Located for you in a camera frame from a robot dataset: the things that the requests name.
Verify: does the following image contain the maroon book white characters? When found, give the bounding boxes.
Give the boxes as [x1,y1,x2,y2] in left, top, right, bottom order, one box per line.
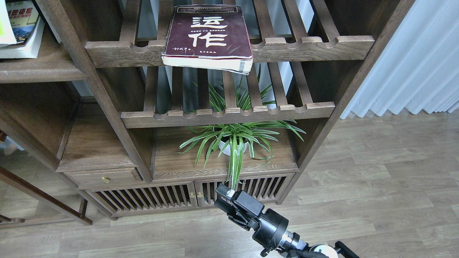
[162,4,254,75]

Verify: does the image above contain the yellow cover book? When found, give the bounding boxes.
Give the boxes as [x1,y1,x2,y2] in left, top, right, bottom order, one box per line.
[0,0,17,47]

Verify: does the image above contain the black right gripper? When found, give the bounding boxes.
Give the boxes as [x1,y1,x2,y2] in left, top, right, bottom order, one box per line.
[214,183,288,253]

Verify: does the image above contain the dark wooden bookshelf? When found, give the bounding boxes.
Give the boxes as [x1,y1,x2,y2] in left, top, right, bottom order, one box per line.
[1,0,414,218]

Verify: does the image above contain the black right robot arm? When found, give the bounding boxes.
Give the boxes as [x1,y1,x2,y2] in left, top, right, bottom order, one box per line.
[214,183,358,258]

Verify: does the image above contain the white plant pot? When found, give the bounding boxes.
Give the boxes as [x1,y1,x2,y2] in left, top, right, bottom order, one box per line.
[218,139,248,157]

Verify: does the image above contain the green spider plant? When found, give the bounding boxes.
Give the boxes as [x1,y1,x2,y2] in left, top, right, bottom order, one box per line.
[175,63,307,196]

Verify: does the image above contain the white pleated curtain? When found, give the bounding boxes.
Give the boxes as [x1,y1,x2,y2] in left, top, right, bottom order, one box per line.
[340,0,459,119]

